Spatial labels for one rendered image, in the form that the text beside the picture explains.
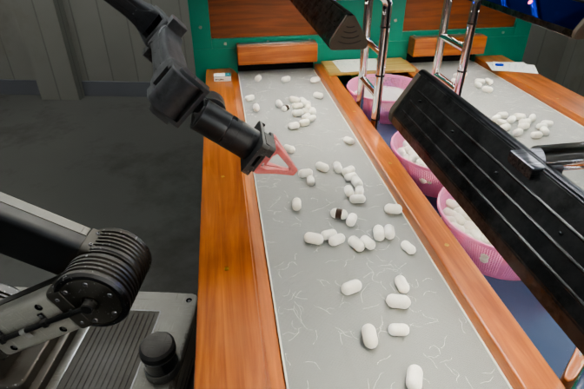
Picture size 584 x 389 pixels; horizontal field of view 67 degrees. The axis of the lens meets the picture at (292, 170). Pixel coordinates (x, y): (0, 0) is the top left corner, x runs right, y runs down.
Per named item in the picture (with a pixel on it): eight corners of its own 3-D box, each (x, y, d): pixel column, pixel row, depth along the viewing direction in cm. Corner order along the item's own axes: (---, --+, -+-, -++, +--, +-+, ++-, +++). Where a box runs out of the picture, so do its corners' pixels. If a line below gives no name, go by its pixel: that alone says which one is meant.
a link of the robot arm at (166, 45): (139, 45, 103) (168, 9, 101) (159, 61, 106) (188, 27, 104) (139, 112, 67) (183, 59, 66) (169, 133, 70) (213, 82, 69)
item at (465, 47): (446, 146, 132) (479, -13, 109) (420, 118, 149) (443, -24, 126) (504, 141, 135) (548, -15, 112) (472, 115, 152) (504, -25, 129)
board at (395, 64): (328, 76, 160) (329, 73, 159) (321, 63, 172) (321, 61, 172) (415, 71, 164) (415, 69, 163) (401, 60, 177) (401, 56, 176)
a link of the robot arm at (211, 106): (183, 129, 70) (202, 100, 69) (185, 116, 76) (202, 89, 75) (220, 150, 73) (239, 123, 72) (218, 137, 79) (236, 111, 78)
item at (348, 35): (330, 50, 90) (331, 14, 87) (287, -3, 143) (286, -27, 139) (368, 49, 91) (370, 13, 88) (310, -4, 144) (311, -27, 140)
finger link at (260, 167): (302, 147, 83) (262, 121, 80) (308, 164, 77) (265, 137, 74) (282, 173, 85) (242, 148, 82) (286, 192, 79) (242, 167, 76)
